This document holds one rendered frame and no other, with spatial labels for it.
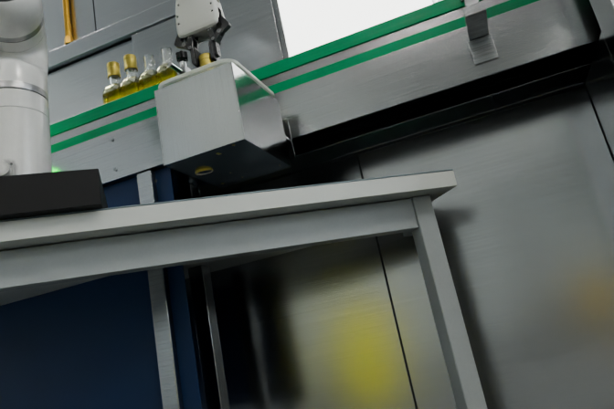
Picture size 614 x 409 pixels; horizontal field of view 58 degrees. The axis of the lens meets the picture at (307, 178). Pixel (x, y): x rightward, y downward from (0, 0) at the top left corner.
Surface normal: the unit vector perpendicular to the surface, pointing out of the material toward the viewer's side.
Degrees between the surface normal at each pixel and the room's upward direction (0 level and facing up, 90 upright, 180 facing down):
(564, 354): 90
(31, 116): 90
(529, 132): 90
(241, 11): 90
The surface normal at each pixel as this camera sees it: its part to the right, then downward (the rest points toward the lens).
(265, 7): -0.35, -0.21
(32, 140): 0.79, -0.32
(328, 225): 0.25, -0.32
